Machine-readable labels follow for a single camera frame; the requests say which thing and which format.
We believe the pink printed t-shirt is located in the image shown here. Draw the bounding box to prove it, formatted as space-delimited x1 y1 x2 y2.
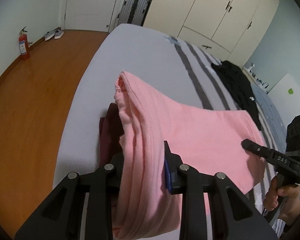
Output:
113 72 265 239

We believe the person's right hand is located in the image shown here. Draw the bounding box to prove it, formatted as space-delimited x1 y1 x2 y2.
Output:
263 175 300 227

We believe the maroon folded garment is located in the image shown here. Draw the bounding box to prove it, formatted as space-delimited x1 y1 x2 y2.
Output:
99 103 124 166

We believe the white board with green stickers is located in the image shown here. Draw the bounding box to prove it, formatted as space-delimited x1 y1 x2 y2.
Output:
268 74 300 126

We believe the black garment with white logo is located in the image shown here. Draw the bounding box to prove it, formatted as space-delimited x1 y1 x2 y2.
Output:
211 61 262 131

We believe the cluttered side desk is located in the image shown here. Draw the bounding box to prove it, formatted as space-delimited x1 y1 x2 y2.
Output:
242 63 269 94

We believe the grey white shoe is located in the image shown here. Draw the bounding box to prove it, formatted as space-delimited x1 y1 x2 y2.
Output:
44 30 56 41

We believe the cream wardrobe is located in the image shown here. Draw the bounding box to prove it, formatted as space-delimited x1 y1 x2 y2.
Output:
143 0 279 67

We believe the red fire extinguisher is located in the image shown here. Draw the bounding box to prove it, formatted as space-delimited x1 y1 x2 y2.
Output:
18 27 30 60

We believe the silver hard-shell suitcase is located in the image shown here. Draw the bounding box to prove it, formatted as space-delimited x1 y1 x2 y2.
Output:
117 0 151 26

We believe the white door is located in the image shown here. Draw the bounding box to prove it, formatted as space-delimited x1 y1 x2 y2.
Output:
60 0 120 33

